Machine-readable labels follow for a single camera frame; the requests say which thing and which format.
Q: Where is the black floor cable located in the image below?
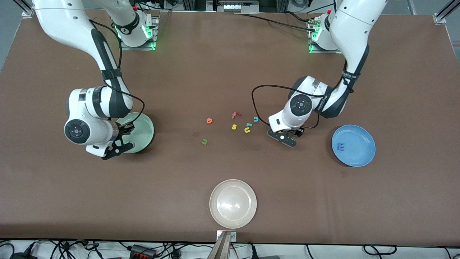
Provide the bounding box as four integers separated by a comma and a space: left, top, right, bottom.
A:
50, 239, 108, 259
0, 240, 40, 259
363, 245, 397, 256

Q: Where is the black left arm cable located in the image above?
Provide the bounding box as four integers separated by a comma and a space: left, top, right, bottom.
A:
251, 85, 321, 129

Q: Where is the black power strip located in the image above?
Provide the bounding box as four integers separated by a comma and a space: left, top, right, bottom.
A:
129, 244, 157, 259

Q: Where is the grey control box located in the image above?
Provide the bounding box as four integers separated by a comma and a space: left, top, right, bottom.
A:
207, 0, 260, 13

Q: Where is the green plate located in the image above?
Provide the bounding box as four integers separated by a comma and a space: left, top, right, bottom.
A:
117, 112, 155, 154

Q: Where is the blue plate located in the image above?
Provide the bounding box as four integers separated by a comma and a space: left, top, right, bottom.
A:
331, 124, 376, 167

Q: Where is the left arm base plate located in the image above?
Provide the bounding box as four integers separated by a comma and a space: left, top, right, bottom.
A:
308, 20, 346, 54

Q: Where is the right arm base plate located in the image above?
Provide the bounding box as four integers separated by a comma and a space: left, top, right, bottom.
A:
119, 16, 159, 51

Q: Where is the aluminium frame profile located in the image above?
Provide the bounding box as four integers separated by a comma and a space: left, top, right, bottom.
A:
20, 0, 35, 18
434, 0, 460, 25

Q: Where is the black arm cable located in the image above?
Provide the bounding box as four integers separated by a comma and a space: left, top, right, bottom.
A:
251, 85, 321, 129
88, 19, 146, 121

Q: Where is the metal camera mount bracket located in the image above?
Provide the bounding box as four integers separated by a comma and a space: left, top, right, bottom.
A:
216, 230, 237, 242

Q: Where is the metal camera mount pole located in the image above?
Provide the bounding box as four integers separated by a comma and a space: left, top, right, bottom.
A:
208, 232, 232, 259

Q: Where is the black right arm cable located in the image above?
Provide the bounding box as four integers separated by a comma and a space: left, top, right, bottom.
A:
88, 19, 146, 121

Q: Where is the black cable on table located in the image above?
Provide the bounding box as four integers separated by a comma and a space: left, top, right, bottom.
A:
235, 13, 317, 32

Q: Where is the beige plate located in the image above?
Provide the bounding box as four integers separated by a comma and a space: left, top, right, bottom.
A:
209, 179, 258, 229

